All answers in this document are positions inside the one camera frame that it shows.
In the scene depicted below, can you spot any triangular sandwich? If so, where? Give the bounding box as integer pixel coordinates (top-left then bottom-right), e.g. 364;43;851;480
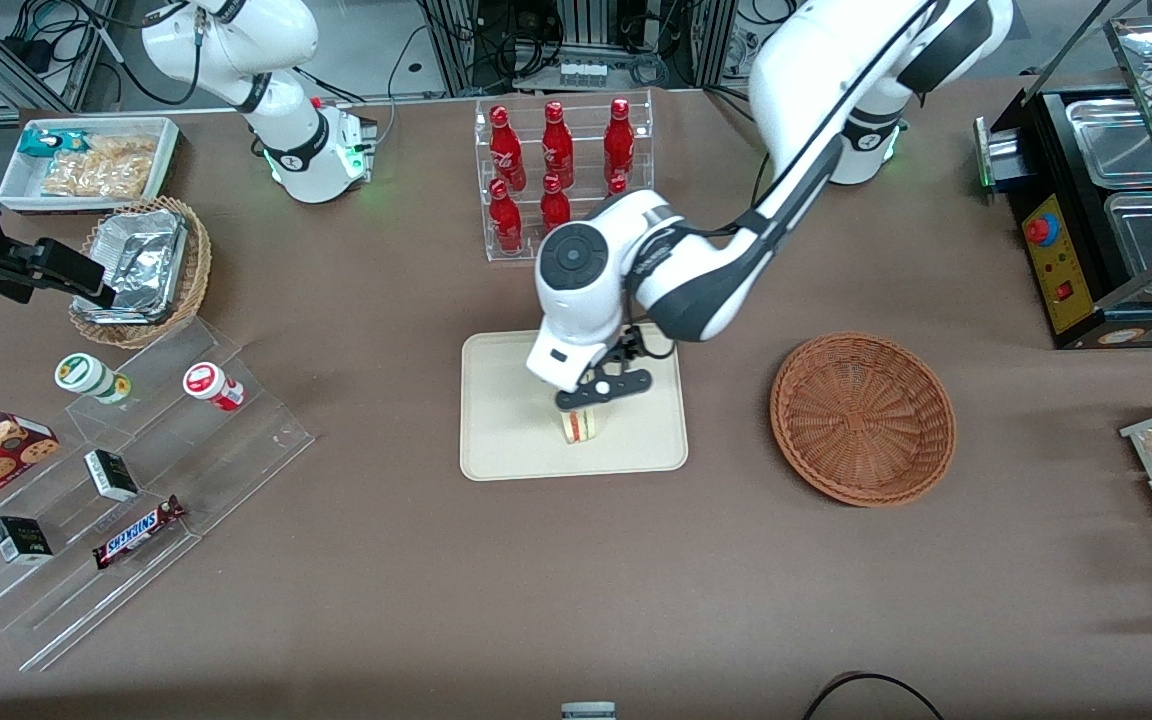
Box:
560;405;601;448

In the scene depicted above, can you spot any cream plastic tray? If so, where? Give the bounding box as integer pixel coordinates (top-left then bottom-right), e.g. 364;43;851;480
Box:
460;322;690;483

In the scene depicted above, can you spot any light wicker basket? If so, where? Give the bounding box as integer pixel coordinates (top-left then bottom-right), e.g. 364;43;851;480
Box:
68;195;213;350

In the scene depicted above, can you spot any round brown wicker basket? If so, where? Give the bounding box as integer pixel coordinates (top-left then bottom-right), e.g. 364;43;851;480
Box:
770;332;958;508

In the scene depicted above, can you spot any aluminium foil container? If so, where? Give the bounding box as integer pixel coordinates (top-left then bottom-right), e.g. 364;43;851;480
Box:
72;209;188;325

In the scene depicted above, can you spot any white rectangular bin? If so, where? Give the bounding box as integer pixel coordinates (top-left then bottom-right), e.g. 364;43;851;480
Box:
0;116;183;215

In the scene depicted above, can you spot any green lid yogurt bottle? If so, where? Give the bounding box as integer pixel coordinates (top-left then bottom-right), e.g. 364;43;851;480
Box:
54;352;133;406

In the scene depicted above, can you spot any clear bag of crackers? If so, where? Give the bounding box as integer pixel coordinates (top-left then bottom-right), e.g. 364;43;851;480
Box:
40;134;159;200

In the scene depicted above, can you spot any teal snack packet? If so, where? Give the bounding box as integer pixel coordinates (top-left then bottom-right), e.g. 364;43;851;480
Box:
17;129;89;160

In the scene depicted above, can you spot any clear acrylic bottle rack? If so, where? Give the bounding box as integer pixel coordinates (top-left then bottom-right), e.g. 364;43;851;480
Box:
473;89;656;264

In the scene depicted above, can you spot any red lid yogurt bottle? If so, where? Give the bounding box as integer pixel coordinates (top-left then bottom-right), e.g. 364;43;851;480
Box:
182;361;246;412

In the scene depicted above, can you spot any small black carton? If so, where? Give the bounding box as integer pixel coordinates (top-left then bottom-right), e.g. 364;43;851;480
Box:
83;449;141;503
0;515;55;565

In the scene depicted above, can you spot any clear acrylic stepped shelf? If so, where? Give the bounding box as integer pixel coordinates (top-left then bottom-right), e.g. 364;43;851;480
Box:
0;318;316;673

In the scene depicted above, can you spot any Snickers chocolate bar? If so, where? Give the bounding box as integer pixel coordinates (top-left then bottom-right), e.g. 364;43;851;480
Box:
92;495;186;571

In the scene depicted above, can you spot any black food warmer machine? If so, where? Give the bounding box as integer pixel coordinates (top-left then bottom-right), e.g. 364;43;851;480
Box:
974;15;1152;351

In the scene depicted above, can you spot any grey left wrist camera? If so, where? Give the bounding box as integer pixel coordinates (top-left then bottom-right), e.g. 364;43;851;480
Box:
555;368;656;413

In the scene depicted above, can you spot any aluminium frame rack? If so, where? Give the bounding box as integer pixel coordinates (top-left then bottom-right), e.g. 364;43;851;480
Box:
414;0;739;96

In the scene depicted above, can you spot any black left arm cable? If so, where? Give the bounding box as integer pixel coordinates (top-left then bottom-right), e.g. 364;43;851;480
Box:
626;0;942;363

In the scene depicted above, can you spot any black cable loop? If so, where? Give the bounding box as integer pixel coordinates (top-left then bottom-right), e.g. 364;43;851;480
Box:
801;671;948;720

